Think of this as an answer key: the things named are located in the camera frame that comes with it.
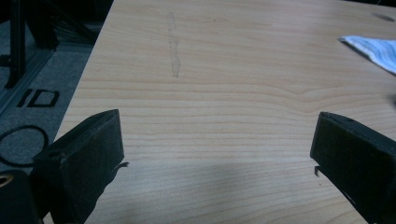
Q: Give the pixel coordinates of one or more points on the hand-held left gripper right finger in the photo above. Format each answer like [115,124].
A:
[358,155]

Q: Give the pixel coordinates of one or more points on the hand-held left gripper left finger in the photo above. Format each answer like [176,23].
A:
[77,168]

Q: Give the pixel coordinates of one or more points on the blue striped towel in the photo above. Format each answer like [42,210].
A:
[378,51]

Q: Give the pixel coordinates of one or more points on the black metal stand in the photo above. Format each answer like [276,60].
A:
[18,37]

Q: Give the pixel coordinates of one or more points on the metal floor rail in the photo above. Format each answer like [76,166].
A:
[28,74]

